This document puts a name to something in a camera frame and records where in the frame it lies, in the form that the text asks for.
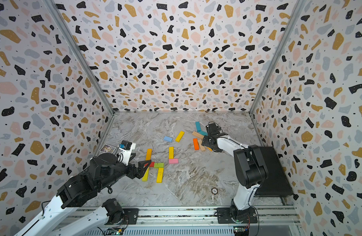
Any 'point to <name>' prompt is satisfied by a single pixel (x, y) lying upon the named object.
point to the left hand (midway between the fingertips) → (144, 157)
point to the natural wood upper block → (197, 134)
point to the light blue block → (167, 139)
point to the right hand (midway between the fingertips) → (210, 143)
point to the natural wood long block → (202, 148)
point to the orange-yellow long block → (149, 154)
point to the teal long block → (198, 127)
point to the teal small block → (203, 132)
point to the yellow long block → (179, 136)
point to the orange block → (196, 144)
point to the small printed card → (108, 149)
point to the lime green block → (159, 164)
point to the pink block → (175, 161)
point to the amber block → (209, 149)
